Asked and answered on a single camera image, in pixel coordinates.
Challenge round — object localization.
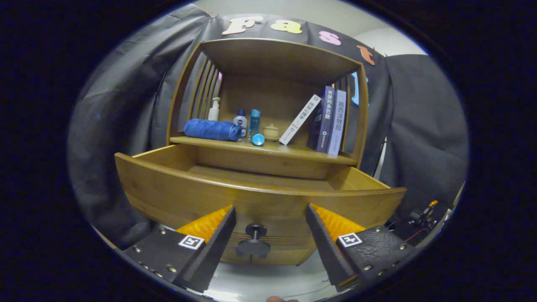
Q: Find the light purple book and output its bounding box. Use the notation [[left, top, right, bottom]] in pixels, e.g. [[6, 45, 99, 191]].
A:
[[327, 89, 347, 157]]

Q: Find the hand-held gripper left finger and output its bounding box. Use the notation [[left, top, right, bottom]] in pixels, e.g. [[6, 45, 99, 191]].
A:
[[123, 206, 237, 293]]

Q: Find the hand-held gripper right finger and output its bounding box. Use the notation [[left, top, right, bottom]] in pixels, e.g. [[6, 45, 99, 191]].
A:
[[305, 203, 416, 292]]

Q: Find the clear blue bottle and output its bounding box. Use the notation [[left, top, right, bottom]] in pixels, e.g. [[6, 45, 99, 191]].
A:
[[249, 109, 261, 139]]

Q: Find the white bottle blue cap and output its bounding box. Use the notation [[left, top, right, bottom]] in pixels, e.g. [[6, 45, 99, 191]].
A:
[[233, 109, 248, 137]]

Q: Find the wooden drawer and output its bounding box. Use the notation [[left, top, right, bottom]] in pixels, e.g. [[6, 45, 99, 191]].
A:
[[114, 144, 407, 266]]

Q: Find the dark blue book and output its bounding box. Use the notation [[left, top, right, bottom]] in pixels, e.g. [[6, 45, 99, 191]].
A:
[[308, 86, 335, 153]]

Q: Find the white pump bottle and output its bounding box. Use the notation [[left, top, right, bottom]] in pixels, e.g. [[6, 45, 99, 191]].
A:
[[208, 97, 221, 122]]

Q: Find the rolled blue towel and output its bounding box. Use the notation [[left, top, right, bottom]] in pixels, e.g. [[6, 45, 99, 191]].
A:
[[183, 119, 245, 142]]

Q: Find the white book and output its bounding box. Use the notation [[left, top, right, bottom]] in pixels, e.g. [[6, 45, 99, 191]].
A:
[[279, 94, 322, 146]]

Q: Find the wooden cabinet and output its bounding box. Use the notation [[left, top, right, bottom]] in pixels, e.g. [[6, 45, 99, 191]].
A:
[[167, 38, 370, 266]]

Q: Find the black device orange tip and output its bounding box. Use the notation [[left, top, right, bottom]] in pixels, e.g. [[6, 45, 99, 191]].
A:
[[409, 200, 439, 227]]

